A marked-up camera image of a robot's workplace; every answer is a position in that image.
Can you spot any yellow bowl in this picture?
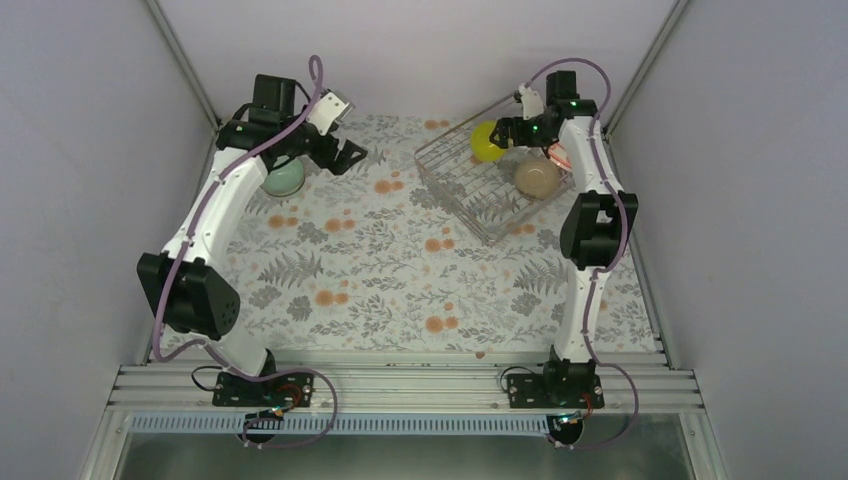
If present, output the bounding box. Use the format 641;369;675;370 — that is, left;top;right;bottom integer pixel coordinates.
470;120;507;163

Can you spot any pale green pink-base bowl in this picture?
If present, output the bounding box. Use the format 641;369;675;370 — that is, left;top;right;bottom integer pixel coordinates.
260;157;306;198

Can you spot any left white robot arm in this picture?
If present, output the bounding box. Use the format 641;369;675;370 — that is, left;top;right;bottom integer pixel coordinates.
136;74;367;405

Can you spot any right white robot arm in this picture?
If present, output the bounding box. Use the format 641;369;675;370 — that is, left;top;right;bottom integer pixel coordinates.
488;70;639;407

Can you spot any white bowl red rim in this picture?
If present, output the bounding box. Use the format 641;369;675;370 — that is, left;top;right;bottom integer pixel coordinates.
547;143;572;172

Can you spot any beige bowl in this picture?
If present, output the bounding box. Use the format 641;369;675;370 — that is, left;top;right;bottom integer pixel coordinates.
513;158;561;200

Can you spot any floral table mat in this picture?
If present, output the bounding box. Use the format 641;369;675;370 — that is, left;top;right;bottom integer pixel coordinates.
162;113;657;354

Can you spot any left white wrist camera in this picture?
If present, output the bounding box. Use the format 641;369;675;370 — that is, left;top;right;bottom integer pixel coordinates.
307;89;355;136

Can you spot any wire dish rack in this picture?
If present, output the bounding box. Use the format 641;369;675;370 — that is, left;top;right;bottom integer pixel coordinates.
414;95;576;245

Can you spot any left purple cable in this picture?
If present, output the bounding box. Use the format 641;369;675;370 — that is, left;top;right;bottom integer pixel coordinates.
152;55;339;452

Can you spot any purple cable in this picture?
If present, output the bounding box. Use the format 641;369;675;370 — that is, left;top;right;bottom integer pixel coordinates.
152;55;339;452
513;57;641;452

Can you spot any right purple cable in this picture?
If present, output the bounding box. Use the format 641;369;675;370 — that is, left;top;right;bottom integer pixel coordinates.
513;57;641;452

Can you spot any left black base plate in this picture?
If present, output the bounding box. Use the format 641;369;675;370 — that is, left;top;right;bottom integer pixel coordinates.
211;372;314;409

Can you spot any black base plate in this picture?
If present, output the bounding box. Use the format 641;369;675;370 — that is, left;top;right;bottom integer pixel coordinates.
211;372;314;409
506;373;606;409

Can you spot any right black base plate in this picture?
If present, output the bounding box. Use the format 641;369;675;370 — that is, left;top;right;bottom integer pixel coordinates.
506;373;606;409

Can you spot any aluminium mounting rail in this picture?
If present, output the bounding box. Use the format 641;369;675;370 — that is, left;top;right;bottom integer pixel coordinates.
107;364;705;414

